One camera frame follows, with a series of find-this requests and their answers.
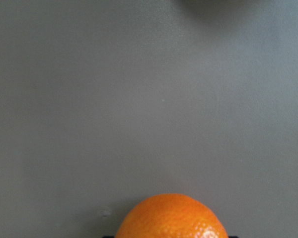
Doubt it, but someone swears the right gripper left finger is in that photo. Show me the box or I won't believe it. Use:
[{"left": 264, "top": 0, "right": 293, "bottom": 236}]
[{"left": 102, "top": 235, "right": 115, "bottom": 238}]

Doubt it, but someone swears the orange fruit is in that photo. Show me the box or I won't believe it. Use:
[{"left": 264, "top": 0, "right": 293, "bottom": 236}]
[{"left": 115, "top": 193, "right": 229, "bottom": 238}]

